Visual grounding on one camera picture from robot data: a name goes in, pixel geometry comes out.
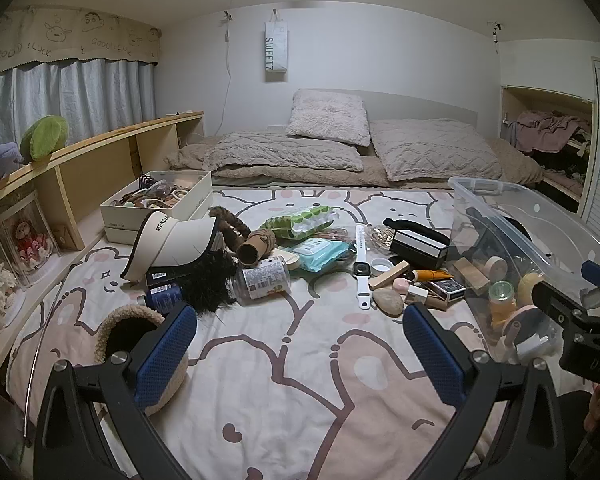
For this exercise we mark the wooden bedside shelf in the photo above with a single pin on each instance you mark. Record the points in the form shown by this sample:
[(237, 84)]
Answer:
[(105, 135)]

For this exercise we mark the square quilted beige pillow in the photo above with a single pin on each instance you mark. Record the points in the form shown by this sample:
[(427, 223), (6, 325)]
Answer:
[(435, 152)]

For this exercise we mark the white headboard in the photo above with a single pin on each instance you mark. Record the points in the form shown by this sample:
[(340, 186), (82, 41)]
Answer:
[(430, 106)]

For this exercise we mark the white smartwatch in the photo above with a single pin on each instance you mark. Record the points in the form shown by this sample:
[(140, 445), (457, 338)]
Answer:
[(362, 285)]

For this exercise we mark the light wooden block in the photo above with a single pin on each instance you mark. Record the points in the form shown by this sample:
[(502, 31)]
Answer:
[(389, 276)]

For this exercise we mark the long wooden block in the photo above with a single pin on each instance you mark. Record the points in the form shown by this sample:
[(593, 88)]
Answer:
[(472, 274)]

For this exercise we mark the fluffy beige pillow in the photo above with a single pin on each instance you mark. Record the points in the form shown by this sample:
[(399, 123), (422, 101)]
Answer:
[(327, 115)]

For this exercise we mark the beige printed curtain valance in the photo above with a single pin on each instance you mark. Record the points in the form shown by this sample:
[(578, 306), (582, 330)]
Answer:
[(65, 35)]

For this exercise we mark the long quilted beige pillow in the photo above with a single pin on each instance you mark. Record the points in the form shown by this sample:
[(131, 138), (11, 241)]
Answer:
[(280, 152)]

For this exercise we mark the beige fuzzy slipper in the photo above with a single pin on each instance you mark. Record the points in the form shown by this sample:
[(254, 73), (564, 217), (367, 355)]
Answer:
[(130, 315)]

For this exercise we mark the green dotted tissue pack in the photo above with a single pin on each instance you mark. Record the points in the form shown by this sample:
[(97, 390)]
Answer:
[(300, 222)]

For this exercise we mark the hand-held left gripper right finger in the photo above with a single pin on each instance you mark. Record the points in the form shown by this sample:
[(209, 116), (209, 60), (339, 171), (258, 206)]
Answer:
[(432, 355)]

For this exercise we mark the thin metal rod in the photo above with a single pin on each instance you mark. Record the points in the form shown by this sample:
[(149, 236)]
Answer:
[(44, 337)]

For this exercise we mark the hanging paper bag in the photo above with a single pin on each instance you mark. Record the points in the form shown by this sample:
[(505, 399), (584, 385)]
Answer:
[(276, 52)]

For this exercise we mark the wall cabinet niche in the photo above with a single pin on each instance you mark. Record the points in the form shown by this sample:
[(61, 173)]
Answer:
[(545, 100)]

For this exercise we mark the brown furry headband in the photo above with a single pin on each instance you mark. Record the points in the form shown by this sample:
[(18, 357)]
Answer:
[(229, 225)]

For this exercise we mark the teal wet wipes pack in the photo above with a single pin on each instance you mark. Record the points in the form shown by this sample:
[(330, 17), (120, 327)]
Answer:
[(321, 254)]

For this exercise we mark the pale blue curtain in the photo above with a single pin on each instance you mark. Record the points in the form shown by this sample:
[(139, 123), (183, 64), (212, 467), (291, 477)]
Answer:
[(80, 95)]

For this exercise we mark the small glass jar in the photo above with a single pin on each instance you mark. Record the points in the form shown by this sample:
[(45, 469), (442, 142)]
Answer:
[(500, 294)]

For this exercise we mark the clear plastic container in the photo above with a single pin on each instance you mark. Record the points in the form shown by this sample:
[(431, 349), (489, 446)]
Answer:
[(535, 220)]

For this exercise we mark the pile of clothes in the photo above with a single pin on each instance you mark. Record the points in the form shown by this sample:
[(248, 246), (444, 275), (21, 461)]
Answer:
[(545, 127)]

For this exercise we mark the brown fibre bundle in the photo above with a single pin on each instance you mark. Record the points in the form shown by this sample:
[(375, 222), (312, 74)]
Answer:
[(330, 234)]

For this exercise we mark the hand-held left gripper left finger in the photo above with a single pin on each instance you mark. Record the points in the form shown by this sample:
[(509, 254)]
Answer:
[(165, 355)]

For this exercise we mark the dark blue can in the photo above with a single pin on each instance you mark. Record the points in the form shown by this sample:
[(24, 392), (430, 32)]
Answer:
[(162, 297)]

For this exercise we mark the grey flat stone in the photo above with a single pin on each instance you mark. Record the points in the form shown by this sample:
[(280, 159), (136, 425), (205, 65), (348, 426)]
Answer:
[(387, 302)]

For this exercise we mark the clear plastic labelled jar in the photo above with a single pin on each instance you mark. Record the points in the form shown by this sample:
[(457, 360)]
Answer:
[(261, 282)]

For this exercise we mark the dark small box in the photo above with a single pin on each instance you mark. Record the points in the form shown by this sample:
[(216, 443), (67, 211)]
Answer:
[(161, 276)]

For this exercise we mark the white sun visor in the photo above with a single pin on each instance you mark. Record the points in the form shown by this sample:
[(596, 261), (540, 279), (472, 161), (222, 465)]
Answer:
[(172, 245)]

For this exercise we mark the orange tube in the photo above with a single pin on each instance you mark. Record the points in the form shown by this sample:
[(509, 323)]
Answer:
[(432, 275)]

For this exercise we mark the beige blanket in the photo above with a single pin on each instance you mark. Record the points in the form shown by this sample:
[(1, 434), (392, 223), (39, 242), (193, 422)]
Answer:
[(517, 162)]

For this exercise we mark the green plush toy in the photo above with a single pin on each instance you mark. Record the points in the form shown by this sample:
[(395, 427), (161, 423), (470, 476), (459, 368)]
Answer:
[(42, 135)]

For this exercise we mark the white-capped beige bottle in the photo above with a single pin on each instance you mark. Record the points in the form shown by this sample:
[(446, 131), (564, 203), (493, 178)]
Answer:
[(422, 296)]

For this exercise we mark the display box with red doll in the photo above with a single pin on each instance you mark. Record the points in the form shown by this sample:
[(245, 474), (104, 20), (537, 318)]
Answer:
[(27, 242)]

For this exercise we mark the small white lid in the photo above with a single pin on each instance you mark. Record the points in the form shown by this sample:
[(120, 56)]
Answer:
[(381, 266)]

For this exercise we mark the black rectangular box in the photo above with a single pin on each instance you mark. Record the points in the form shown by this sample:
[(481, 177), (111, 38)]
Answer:
[(420, 249)]

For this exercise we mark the blue playing card box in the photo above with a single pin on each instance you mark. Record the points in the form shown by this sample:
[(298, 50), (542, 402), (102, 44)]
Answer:
[(447, 289)]

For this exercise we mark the black feather hair clip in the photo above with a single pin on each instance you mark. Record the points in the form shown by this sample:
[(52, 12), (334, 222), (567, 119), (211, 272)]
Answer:
[(210, 280)]

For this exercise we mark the pile of hair accessories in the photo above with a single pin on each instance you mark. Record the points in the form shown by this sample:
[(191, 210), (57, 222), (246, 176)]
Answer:
[(152, 195)]

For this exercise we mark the person's right hand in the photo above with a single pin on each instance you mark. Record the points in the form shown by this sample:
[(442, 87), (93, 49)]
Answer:
[(599, 410)]

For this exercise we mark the white shoe box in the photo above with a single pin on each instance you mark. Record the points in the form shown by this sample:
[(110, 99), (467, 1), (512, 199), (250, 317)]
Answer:
[(195, 195)]

